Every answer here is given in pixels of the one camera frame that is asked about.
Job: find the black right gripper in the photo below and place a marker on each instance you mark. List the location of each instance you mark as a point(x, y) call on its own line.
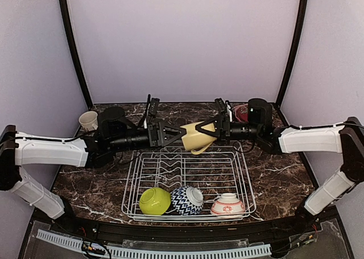
point(224, 121)

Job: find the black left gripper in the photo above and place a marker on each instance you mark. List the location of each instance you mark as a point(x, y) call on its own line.
point(156, 137)

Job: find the yellow mug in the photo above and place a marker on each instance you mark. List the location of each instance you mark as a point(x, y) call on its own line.
point(195, 141)

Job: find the red floral plate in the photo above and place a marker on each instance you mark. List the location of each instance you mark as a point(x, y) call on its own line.
point(241, 112)

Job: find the white patterned tall mug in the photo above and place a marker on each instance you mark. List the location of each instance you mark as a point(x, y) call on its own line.
point(88, 121)

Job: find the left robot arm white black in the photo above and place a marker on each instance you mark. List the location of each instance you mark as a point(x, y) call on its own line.
point(92, 149)

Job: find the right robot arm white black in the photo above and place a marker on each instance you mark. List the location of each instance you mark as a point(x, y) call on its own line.
point(344, 139)

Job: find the lime green bowl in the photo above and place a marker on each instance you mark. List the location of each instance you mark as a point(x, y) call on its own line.
point(155, 201)

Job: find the blue white zigzag bowl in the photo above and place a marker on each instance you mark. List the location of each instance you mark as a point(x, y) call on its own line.
point(187, 200)

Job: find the white red patterned bowl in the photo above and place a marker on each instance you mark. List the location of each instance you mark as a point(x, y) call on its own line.
point(228, 205)

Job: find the white wire dish rack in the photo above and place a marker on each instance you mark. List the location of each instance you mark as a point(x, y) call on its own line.
point(173, 185)

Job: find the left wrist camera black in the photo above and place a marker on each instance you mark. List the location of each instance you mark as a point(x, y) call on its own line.
point(110, 123)

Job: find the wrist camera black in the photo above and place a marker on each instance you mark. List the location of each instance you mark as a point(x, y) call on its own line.
point(259, 112)
point(110, 123)

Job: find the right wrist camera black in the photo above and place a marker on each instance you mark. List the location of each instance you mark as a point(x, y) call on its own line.
point(259, 112)

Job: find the white slotted cable duct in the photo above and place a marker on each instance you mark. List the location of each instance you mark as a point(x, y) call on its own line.
point(157, 250)

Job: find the black front rail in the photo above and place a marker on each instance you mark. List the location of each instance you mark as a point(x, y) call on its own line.
point(281, 233)

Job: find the right black frame post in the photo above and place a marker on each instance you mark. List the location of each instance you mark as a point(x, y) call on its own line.
point(292, 52)

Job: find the black frame post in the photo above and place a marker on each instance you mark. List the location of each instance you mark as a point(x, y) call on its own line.
point(292, 52)
point(66, 18)

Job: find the left black frame post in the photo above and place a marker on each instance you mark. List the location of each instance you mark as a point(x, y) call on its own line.
point(66, 18)

